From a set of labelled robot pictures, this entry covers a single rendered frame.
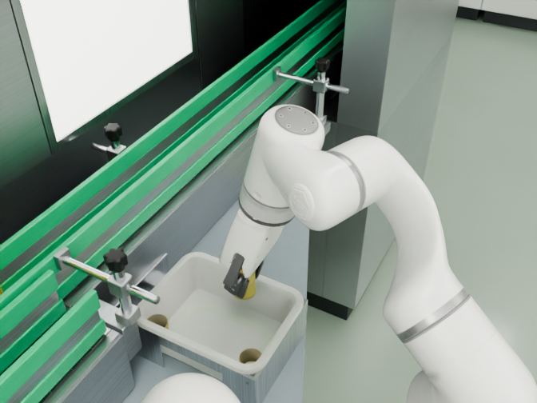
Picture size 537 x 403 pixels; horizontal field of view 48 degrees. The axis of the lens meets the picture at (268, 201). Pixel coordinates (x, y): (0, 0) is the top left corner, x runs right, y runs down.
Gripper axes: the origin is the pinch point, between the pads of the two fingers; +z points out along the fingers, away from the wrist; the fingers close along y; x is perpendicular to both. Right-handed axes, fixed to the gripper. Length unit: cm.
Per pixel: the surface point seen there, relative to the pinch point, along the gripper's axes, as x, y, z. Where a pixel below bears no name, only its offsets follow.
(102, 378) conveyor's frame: -9.1, 19.2, 10.6
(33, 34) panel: -44.1, -7.5, -14.7
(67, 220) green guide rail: -29.3, 2.6, 7.3
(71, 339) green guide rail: -13.4, 20.4, 3.0
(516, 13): 24, -346, 79
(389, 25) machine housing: -5, -72, -9
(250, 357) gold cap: 6.1, 4.0, 11.5
